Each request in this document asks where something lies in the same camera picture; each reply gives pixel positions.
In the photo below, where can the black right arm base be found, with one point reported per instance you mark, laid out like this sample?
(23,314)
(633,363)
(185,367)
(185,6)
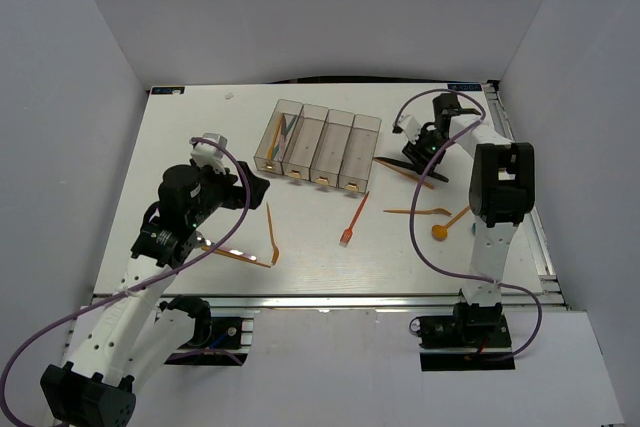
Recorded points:
(470,338)

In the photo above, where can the orange plastic knife top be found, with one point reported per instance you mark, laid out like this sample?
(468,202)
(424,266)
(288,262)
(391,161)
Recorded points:
(275,138)

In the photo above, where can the blue label right corner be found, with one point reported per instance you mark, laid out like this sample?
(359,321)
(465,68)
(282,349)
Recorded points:
(465,87)

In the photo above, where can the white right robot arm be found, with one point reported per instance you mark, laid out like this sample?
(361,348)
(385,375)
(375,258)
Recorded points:
(501,194)

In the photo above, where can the teal plastic knife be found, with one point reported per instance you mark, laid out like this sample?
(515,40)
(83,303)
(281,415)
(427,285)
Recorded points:
(287,126)

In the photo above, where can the orange chopstick near right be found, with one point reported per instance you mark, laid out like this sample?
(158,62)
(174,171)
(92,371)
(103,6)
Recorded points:
(404,173)

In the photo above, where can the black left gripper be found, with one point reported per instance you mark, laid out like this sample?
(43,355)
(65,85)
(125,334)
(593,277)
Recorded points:
(236,195)

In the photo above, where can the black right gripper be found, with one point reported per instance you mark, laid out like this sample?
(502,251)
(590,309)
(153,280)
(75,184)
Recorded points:
(415,155)

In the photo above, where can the orange pink knife left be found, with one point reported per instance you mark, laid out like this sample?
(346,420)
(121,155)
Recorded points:
(239,256)

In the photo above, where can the red-orange plastic fork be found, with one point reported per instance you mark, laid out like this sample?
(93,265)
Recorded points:
(348,232)

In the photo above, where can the black label left corner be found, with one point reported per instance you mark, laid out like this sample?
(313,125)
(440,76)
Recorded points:
(167,90)

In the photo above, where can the clear four-compartment organizer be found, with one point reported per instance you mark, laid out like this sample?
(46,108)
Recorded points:
(328,147)

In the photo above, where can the orange plastic spoon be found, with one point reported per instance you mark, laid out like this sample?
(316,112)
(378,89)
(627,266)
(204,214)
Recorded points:
(440,232)

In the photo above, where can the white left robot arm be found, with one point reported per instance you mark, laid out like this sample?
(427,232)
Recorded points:
(99,383)

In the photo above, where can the pink handled metal knife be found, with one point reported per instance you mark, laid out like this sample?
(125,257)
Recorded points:
(281,139)

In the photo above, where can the aluminium rail right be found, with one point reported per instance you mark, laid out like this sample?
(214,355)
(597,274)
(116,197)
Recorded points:
(551,294)

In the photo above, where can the orange plastic fork right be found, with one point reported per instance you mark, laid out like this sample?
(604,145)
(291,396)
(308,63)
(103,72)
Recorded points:
(433,211)

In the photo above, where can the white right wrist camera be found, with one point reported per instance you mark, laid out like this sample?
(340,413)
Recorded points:
(409,126)

